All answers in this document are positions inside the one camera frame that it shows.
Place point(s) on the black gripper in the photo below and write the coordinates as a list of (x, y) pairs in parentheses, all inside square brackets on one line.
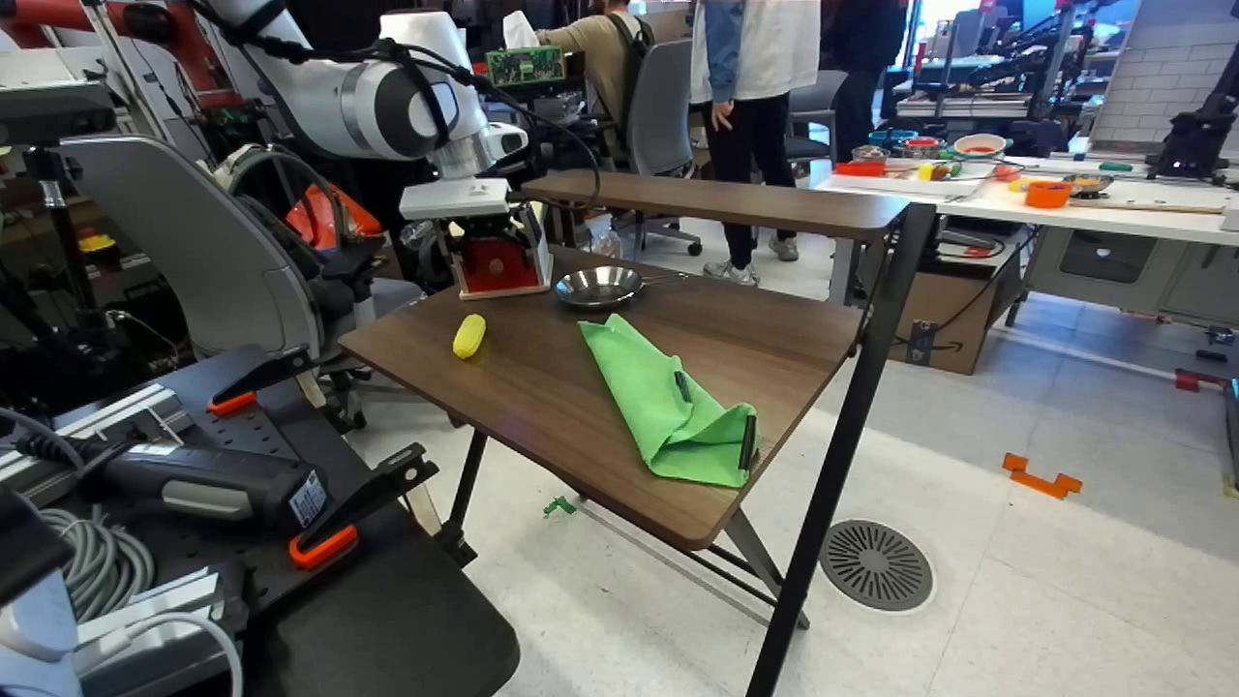
[(542, 141)]

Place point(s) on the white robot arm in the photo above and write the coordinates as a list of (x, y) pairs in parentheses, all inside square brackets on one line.
[(348, 102)]

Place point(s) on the green circuit board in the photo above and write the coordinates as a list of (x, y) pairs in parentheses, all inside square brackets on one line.
[(523, 66)]

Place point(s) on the person in tan top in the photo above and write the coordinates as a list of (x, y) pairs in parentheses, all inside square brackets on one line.
[(593, 52)]

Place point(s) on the grey mesh office chair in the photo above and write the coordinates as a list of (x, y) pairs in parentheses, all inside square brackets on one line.
[(658, 102)]

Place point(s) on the metal bowl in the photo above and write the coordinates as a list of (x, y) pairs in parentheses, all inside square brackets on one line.
[(603, 290)]

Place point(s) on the yellow oval toy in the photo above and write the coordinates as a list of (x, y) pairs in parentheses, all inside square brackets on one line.
[(470, 333)]

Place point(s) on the person in white shirt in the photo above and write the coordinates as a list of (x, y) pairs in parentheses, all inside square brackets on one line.
[(760, 52)]

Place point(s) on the orange and black bag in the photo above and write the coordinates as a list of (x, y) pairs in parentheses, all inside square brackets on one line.
[(316, 213)]

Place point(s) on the green cloth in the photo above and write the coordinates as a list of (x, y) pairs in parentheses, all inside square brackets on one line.
[(643, 402)]

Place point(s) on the brown cardboard box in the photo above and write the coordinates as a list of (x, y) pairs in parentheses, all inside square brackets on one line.
[(951, 315)]

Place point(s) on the black and grey handheld device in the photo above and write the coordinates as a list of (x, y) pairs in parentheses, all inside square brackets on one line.
[(219, 487)]

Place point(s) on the orange bowl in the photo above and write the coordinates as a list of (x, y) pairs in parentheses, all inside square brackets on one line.
[(1045, 197)]

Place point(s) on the round floor drain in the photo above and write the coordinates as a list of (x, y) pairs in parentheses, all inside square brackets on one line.
[(877, 563)]

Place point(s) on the white work table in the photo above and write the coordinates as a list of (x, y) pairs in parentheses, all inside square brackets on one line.
[(1137, 219)]

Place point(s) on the pale blue plastic part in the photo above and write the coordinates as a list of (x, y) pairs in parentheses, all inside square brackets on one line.
[(32, 642)]

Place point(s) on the wood table with black frame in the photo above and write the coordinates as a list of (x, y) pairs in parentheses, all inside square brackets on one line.
[(583, 373)]

